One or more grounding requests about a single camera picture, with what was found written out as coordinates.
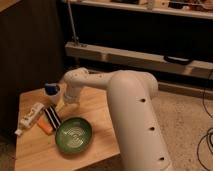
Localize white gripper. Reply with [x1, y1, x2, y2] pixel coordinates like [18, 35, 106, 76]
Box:
[55, 87, 81, 112]

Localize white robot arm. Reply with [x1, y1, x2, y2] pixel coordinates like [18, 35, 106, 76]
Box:
[63, 68, 174, 171]

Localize green ceramic bowl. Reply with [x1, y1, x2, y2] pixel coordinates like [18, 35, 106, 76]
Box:
[55, 117, 93, 154]

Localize white cup with blue lid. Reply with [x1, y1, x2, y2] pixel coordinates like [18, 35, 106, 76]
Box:
[44, 83, 60, 105]

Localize orange packet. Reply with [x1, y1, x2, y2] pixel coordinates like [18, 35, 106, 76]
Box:
[37, 118, 53, 135]

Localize wooden side table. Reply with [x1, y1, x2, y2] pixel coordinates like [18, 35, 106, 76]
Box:
[15, 87, 119, 171]

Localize white tube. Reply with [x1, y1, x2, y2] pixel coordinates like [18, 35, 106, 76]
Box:
[15, 102, 44, 136]

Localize dark cabinet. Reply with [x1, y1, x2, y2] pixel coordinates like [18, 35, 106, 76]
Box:
[0, 0, 63, 134]

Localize wooden shelf rack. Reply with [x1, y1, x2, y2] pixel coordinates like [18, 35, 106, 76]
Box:
[62, 0, 213, 78]

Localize black handle on shelf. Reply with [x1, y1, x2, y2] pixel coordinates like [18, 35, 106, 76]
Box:
[163, 56, 193, 65]

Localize black cables on floor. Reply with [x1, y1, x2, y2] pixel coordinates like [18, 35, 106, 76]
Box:
[196, 69, 213, 163]

